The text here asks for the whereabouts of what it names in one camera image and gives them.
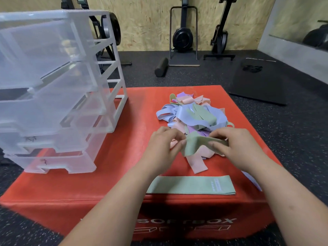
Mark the person's left hand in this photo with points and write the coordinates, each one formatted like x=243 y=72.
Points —
x=156 y=153

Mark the person's left thumb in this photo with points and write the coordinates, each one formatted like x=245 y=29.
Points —
x=178 y=148

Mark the black upright rowing machine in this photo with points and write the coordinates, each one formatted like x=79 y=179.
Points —
x=220 y=38
x=114 y=28
x=182 y=35

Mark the flat green resistance band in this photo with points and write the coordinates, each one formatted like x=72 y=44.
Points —
x=191 y=185

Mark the wall mirror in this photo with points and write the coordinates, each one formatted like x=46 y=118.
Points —
x=299 y=20

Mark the person's right thumb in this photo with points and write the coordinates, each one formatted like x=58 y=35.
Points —
x=217 y=147

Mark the pile of pastel resistance bands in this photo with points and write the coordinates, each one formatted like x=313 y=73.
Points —
x=197 y=113

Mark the black floor mat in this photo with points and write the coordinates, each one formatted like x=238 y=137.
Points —
x=258 y=81

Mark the green resistance band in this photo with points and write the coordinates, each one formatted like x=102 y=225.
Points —
x=191 y=185
x=196 y=144

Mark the person's right forearm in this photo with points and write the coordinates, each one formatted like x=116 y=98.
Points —
x=287 y=204

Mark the white plastic drawer frame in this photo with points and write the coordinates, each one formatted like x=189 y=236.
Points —
x=116 y=74

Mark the person's right hand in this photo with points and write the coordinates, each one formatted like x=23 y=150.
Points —
x=239 y=148

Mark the black foam roller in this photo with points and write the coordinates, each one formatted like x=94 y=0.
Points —
x=161 y=67

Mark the red soft plyo box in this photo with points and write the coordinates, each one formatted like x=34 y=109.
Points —
x=128 y=140

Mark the pink resistance band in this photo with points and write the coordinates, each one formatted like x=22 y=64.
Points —
x=196 y=161

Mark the clear plastic drawer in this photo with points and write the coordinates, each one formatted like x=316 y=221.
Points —
x=43 y=51
x=59 y=140
x=64 y=105
x=64 y=162

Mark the person's left forearm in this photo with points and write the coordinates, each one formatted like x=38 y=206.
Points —
x=112 y=210

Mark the lilac resistance band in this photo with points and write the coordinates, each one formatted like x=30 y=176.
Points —
x=252 y=179

